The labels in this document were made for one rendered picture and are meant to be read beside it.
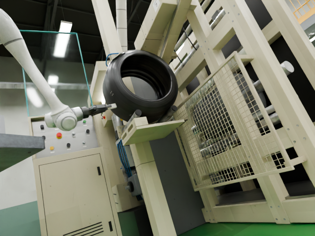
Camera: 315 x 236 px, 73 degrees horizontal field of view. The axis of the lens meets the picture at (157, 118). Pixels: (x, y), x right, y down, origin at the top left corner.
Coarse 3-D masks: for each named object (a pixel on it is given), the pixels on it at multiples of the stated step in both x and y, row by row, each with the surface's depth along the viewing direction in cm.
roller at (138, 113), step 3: (135, 111) 141; (138, 111) 141; (141, 111) 142; (135, 114) 141; (138, 114) 140; (132, 117) 146; (135, 117) 143; (138, 117) 143; (129, 120) 152; (129, 123) 153; (126, 126) 160; (123, 129) 167
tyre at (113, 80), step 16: (112, 64) 150; (128, 64) 180; (144, 64) 182; (160, 64) 167; (112, 80) 145; (144, 80) 189; (160, 80) 188; (176, 80) 167; (128, 96) 143; (160, 96) 186; (176, 96) 162; (128, 112) 149; (144, 112) 147; (160, 112) 153
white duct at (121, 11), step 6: (120, 0) 242; (120, 6) 244; (126, 6) 249; (120, 12) 245; (126, 12) 250; (120, 18) 247; (126, 18) 252; (120, 24) 249; (126, 24) 253; (120, 30) 251; (126, 30) 255; (120, 36) 253; (126, 36) 257; (120, 42) 255; (126, 42) 258; (126, 48) 260
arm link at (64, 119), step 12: (12, 48) 111; (24, 48) 115; (24, 60) 115; (36, 72) 116; (36, 84) 114; (48, 84) 117; (48, 96) 112; (60, 108) 114; (60, 120) 110; (72, 120) 112
